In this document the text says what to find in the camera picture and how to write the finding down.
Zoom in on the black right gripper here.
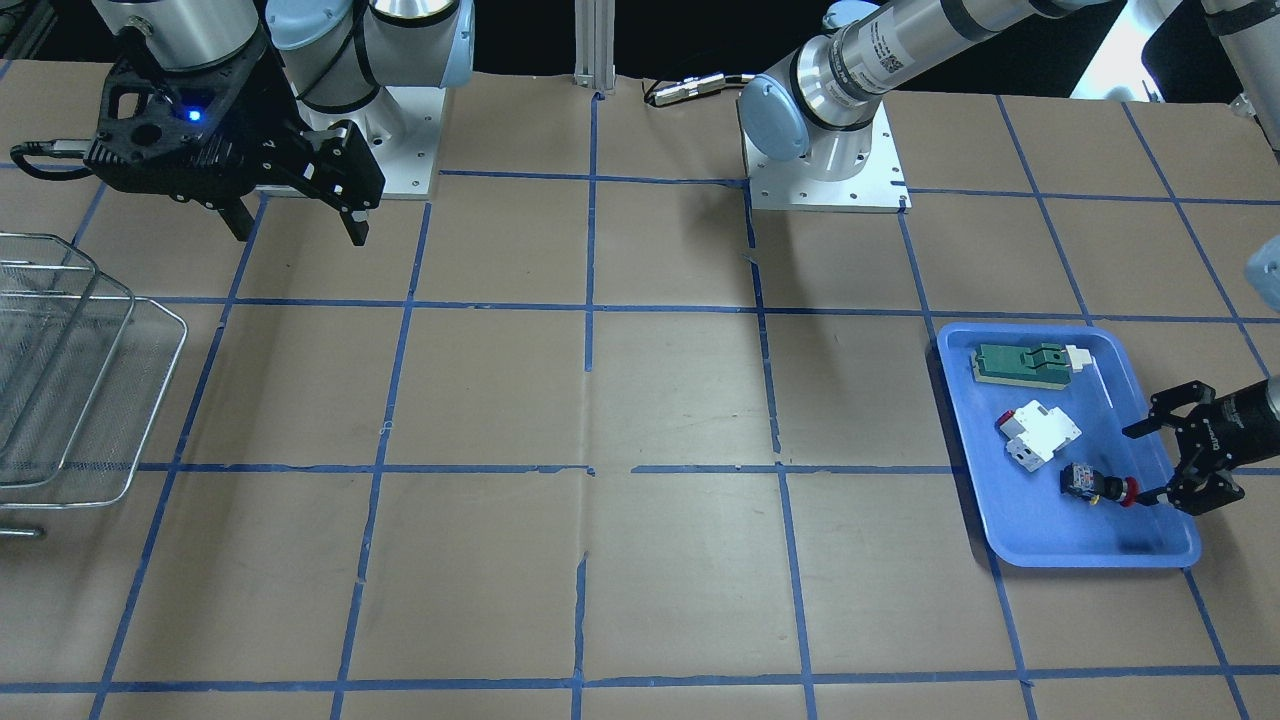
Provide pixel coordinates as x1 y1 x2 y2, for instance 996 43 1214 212
83 28 385 247

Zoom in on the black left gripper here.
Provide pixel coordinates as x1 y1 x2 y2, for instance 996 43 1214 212
1123 377 1279 516

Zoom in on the red push button switch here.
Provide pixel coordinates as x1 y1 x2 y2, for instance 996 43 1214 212
1059 462 1140 507

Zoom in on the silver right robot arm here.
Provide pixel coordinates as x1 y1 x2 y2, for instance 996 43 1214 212
83 1 475 246

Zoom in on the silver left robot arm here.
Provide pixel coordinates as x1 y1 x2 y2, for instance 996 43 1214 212
739 1 1277 516

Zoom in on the white circuit breaker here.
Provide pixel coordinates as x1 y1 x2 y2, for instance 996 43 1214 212
996 400 1082 471

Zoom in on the blue plastic tray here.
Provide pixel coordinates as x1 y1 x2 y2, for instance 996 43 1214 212
937 322 1202 568

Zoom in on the green relay module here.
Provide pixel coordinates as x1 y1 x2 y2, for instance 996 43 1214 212
970 343 1093 389

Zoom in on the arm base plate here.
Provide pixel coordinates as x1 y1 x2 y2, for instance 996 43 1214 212
739 97 911 213
300 86 452 201

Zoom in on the wire mesh shelf rack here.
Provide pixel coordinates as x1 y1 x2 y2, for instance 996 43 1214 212
1 232 188 512

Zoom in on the aluminium frame post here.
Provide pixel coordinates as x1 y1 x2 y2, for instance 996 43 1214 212
573 0 616 95

